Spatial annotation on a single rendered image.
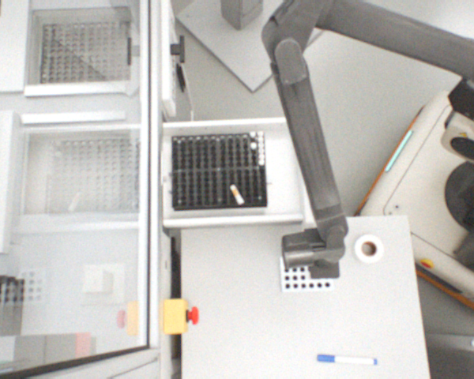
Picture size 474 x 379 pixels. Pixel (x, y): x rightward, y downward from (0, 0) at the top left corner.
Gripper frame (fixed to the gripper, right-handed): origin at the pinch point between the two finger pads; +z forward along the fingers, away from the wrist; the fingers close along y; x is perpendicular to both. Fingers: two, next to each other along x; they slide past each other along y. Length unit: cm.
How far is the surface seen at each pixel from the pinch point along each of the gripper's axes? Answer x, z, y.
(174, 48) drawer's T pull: -33, -10, -52
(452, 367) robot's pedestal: 44, 41, 27
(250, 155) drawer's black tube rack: -15.4, -8.8, -24.1
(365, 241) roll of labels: 12.1, 1.0, -4.6
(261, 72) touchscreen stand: -6, 77, -92
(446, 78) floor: 74, 79, -87
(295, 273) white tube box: -5.4, 1.7, 2.6
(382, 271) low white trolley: 16.6, 5.0, 2.3
